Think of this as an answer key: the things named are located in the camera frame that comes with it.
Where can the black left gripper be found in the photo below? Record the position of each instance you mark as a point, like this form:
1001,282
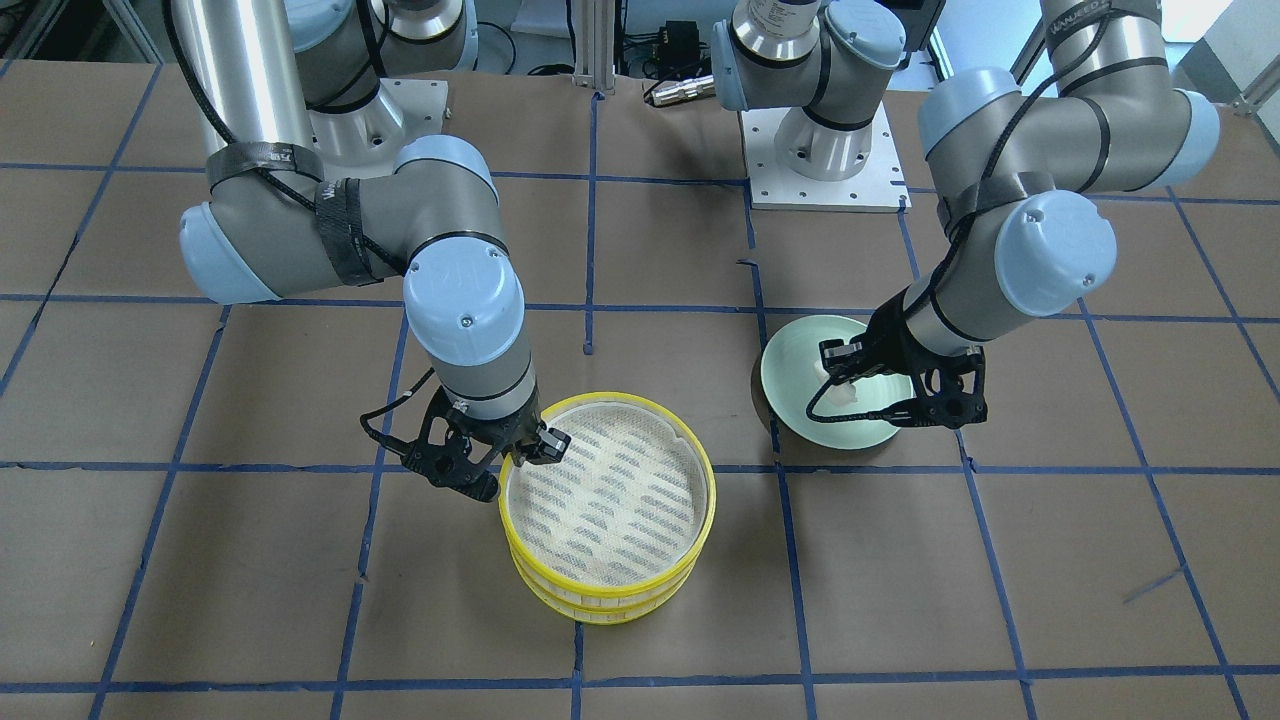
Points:
893,342

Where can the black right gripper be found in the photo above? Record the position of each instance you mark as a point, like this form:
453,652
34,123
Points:
503,432

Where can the white steamed bun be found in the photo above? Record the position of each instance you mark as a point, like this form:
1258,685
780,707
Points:
840,399

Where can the yellow-rimmed steamer basket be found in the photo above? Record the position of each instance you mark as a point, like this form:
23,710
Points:
600,610
632,501

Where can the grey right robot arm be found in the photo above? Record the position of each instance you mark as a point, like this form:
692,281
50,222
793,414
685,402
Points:
316,182

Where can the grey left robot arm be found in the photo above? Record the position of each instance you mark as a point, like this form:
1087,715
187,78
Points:
1011,171

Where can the light green plate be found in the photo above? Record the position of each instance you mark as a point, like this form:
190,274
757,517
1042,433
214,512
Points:
792,374

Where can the silver cylindrical connector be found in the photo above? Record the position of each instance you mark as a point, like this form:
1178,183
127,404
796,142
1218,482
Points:
674,92

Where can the black box behind table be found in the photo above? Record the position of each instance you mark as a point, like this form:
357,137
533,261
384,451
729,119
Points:
678,44

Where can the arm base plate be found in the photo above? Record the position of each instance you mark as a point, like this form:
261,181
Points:
364,143
794,164

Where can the aluminium profile post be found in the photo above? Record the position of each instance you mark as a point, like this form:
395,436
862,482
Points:
596,37

